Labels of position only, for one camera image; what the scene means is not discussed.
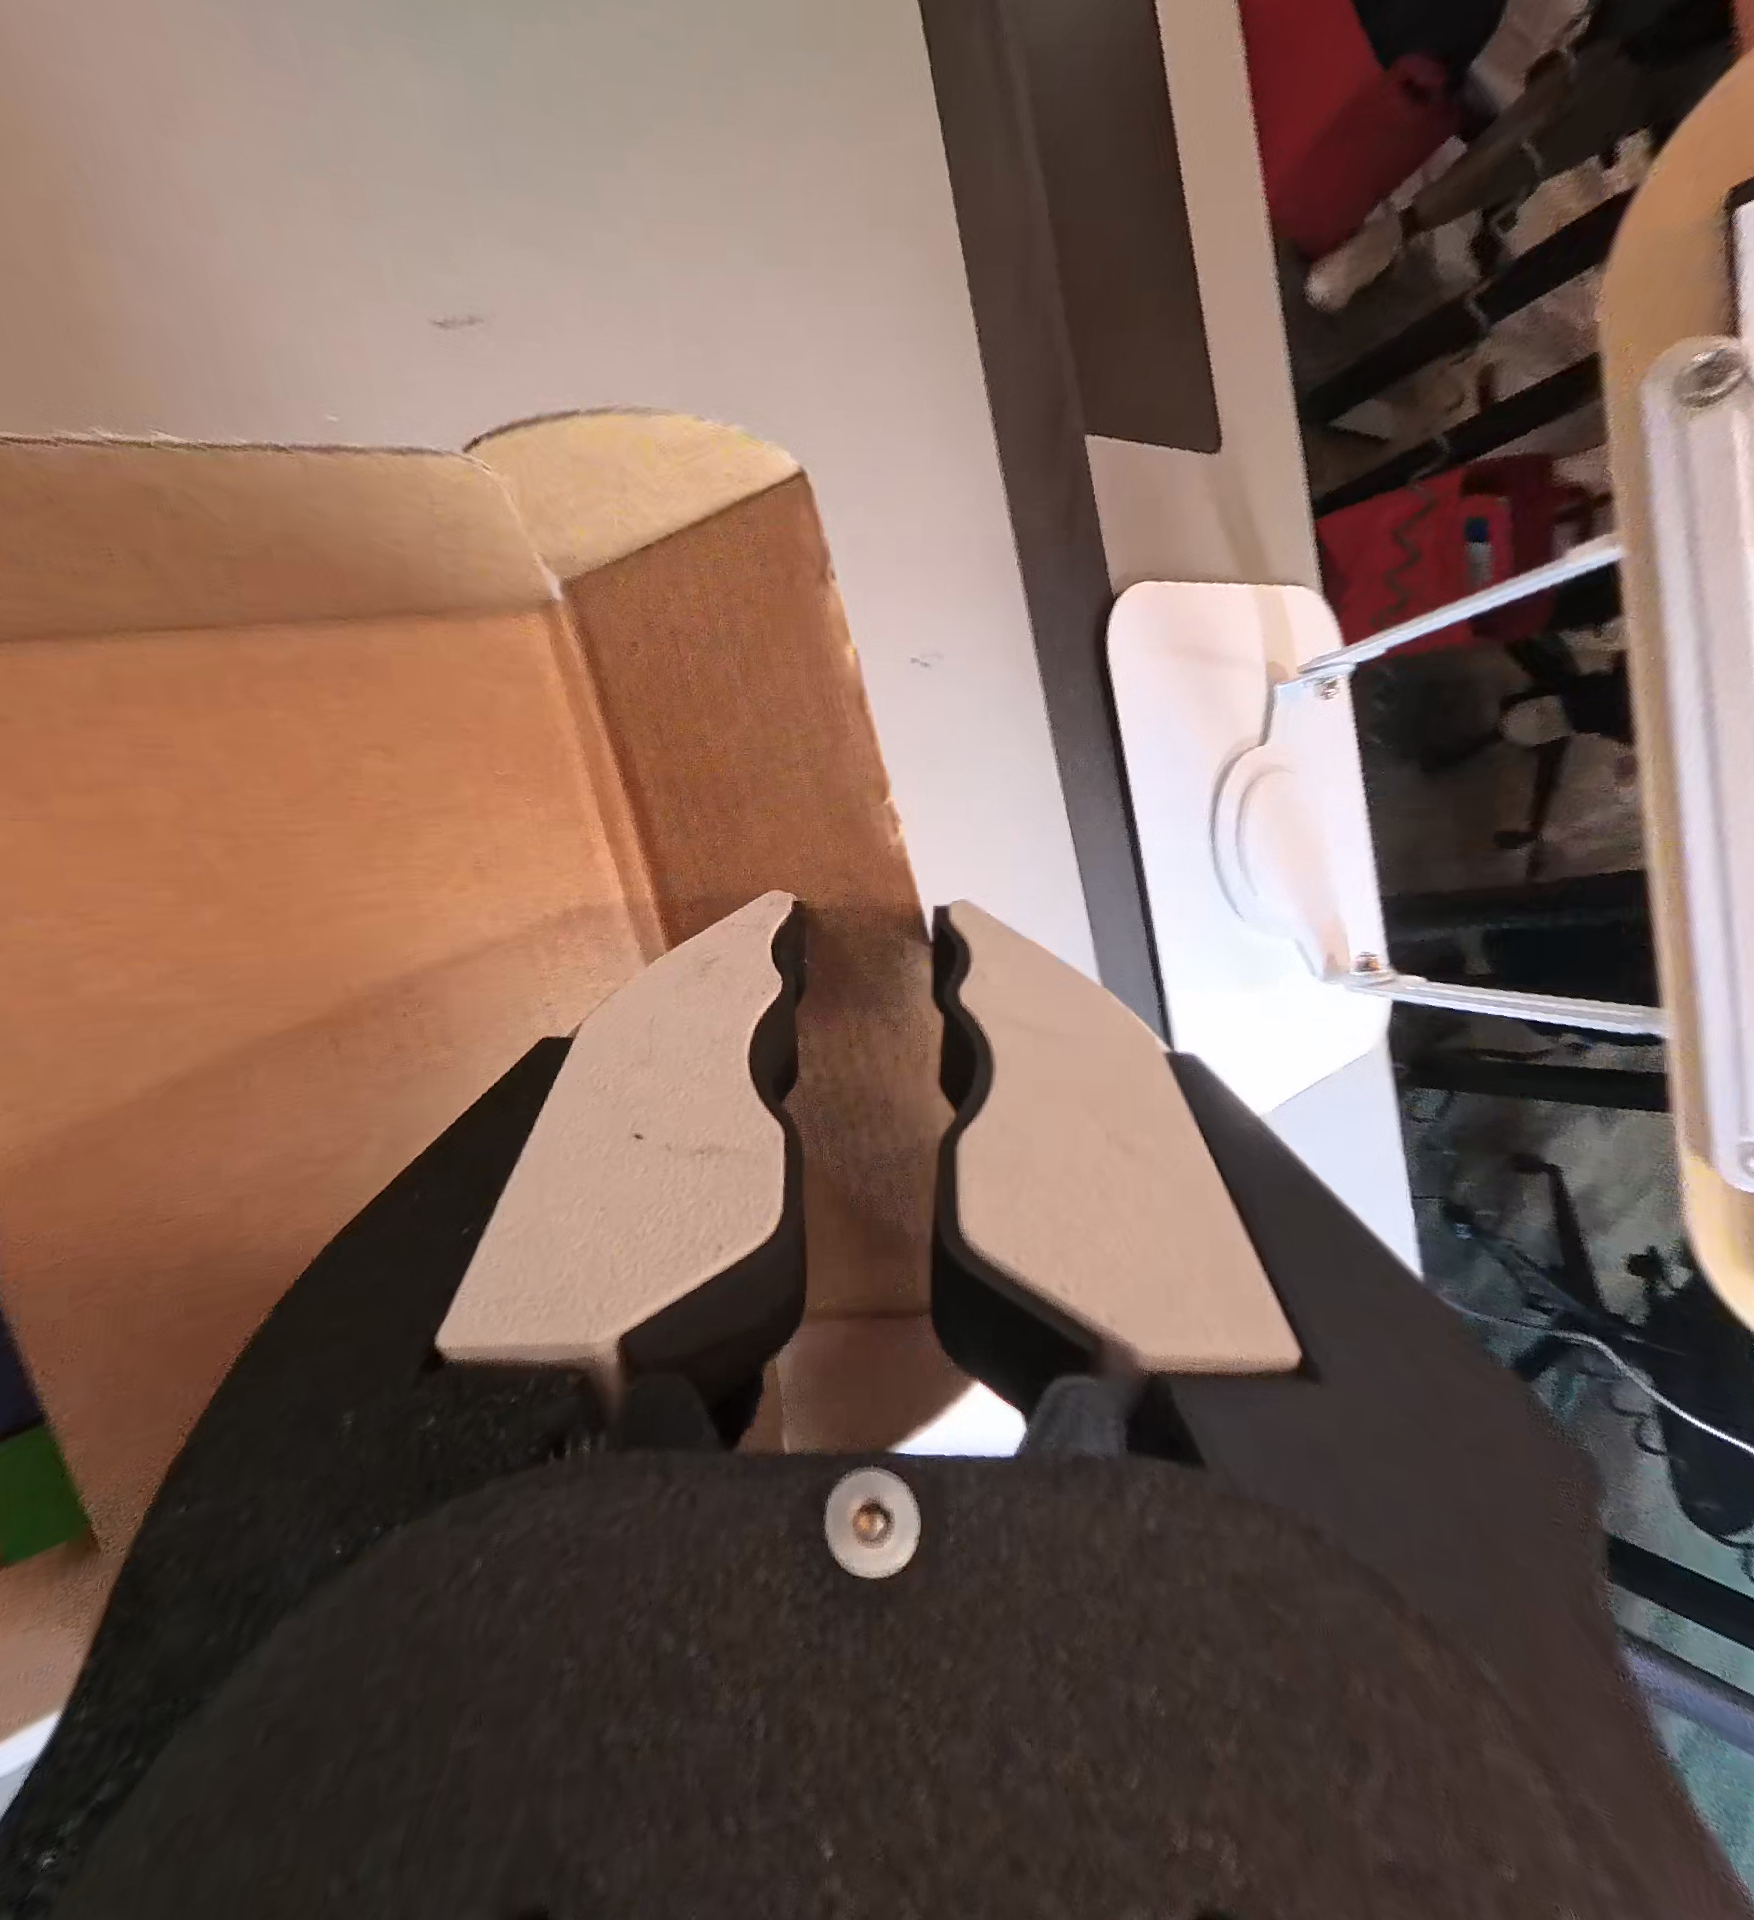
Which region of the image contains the green wooden cube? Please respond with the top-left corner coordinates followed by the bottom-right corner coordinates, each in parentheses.
top-left (0, 1420), bottom-right (93, 1569)

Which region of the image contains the grey desk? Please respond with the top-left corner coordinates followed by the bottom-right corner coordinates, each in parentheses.
top-left (0, 0), bottom-right (1426, 1875)

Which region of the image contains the red bag with print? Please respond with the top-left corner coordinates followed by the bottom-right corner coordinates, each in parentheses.
top-left (1317, 456), bottom-right (1620, 647)

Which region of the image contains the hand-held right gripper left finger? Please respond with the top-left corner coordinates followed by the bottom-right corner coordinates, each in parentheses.
top-left (434, 889), bottom-right (814, 1426)

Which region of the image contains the document stand with white base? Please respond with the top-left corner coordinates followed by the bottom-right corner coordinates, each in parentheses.
top-left (1105, 0), bottom-right (1754, 1379)

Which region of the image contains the white cardboard mailer box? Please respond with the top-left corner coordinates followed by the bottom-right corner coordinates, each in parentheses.
top-left (0, 406), bottom-right (967, 1696)

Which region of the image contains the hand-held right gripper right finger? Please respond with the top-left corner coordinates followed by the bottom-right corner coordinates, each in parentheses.
top-left (927, 899), bottom-right (1304, 1426)

